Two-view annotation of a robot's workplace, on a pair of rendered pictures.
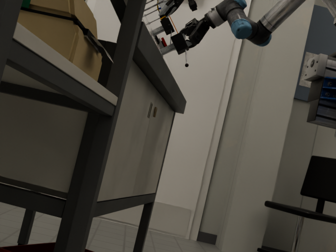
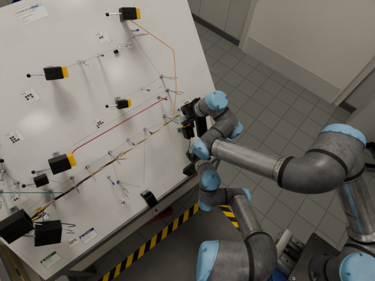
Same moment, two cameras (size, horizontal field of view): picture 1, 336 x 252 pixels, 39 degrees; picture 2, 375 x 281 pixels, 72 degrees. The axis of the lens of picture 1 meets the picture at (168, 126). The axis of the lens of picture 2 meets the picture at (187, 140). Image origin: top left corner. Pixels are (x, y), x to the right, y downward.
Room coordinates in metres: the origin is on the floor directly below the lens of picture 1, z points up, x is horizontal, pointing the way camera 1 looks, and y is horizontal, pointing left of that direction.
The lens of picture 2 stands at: (1.53, -0.29, 2.25)
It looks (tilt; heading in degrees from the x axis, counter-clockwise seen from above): 61 degrees down; 37
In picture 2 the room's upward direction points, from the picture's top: 7 degrees clockwise
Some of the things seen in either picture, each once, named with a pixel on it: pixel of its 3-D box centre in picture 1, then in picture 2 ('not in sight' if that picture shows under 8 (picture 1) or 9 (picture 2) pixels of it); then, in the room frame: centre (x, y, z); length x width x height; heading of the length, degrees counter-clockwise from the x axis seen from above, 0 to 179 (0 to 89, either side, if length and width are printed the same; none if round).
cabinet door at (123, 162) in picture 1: (126, 135); (113, 237); (1.46, 0.12, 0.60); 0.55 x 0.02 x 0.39; 171
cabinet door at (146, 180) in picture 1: (154, 147); (186, 183); (2.00, 0.03, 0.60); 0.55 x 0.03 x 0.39; 171
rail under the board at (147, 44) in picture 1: (163, 81); (150, 201); (1.73, 0.05, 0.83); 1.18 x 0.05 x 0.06; 171
